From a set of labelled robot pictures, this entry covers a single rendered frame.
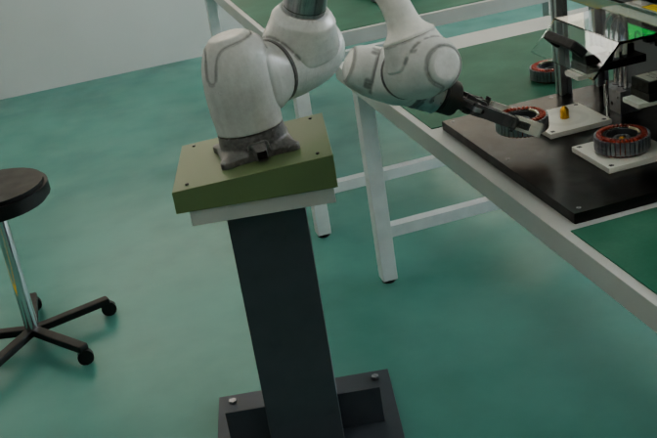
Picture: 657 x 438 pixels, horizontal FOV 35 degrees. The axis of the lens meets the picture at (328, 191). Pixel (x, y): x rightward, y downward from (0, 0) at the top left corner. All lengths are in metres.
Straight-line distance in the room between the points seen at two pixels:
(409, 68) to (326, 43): 0.54
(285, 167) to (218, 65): 0.27
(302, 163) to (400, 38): 0.44
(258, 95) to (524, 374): 1.12
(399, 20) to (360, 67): 0.15
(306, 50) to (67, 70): 4.38
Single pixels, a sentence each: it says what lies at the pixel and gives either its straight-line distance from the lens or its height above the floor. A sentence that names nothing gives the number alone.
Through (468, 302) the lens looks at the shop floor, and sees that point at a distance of 3.25.
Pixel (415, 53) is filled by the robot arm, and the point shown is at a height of 1.09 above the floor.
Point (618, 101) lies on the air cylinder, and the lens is 2.42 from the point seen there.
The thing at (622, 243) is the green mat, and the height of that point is 0.75.
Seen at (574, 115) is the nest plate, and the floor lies 0.78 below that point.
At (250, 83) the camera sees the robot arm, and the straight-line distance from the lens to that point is 2.26.
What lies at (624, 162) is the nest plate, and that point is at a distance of 2.13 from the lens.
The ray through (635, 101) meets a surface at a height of 0.88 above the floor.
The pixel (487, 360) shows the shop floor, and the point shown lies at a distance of 2.96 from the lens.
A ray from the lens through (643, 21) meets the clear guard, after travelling 2.04.
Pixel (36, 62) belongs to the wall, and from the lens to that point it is 6.64.
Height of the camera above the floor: 1.59
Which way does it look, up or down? 22 degrees down
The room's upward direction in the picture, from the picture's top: 9 degrees counter-clockwise
